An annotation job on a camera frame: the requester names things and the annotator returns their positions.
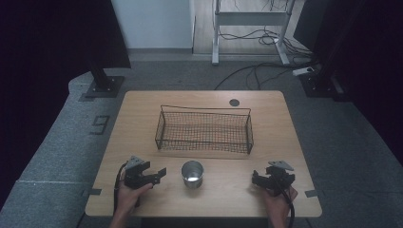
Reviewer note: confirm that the light wooden table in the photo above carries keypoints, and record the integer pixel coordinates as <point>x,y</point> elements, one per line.
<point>221,196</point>

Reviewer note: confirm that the dark curtain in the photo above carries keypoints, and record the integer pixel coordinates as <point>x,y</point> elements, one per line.
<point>364,47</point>
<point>47,47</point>

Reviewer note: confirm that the person's left hand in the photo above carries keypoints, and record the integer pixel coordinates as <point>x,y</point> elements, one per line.
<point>130,196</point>

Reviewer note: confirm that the white metal desk frame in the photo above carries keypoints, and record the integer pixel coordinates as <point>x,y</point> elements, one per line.
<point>250,18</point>

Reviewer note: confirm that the black metal stand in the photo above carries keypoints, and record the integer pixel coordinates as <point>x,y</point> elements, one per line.
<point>104,84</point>
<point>320,84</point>

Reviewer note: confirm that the dark tape strip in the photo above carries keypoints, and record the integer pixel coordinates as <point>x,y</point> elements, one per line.
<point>94,191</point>
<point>311,193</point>

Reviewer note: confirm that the shiny metal cup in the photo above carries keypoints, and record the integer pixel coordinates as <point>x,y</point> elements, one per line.
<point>192,174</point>

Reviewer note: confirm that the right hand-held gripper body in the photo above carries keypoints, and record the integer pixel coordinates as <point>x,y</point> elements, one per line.
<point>278,177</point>

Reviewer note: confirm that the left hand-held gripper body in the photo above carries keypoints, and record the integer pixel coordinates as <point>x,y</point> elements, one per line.
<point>134,177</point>

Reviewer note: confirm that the person's right hand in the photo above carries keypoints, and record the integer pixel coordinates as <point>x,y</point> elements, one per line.
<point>277,205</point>

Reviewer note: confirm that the white power strip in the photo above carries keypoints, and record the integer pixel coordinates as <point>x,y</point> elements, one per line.
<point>303,71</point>

